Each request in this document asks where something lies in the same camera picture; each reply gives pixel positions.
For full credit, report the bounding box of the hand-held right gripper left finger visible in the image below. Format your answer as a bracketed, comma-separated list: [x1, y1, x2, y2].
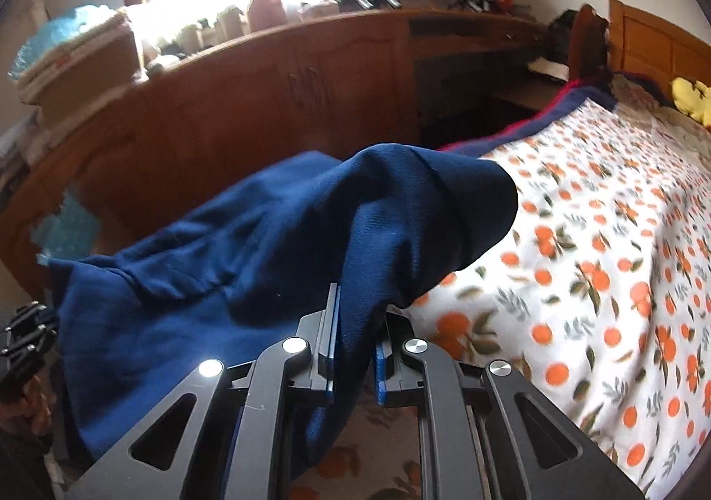
[65, 283, 341, 500]

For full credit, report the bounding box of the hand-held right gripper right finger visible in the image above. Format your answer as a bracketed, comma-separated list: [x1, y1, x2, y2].
[375, 311, 648, 500]

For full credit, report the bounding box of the navy blue blazer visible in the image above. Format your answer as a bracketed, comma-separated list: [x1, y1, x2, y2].
[47, 143, 520, 479]

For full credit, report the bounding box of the blue plastic wrap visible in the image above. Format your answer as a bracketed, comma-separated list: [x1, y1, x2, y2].
[30, 189, 104, 264]
[8, 4, 120, 81]

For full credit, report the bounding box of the orange print bed sheet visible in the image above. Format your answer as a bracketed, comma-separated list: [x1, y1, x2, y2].
[289, 89, 711, 500]

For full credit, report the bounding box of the beige storage box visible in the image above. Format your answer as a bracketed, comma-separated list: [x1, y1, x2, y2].
[16, 25, 145, 117]

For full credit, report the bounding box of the wooden desk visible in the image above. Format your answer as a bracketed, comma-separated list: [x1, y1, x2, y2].
[0, 8, 556, 290]

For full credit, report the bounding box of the dark wooden chair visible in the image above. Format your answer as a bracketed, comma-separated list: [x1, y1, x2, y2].
[547, 4, 611, 84]

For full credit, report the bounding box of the yellow plush toy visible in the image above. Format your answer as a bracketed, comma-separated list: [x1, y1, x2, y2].
[670, 78, 711, 126]

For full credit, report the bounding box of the wooden headboard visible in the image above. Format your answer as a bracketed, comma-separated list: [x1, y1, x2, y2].
[608, 0, 711, 90]

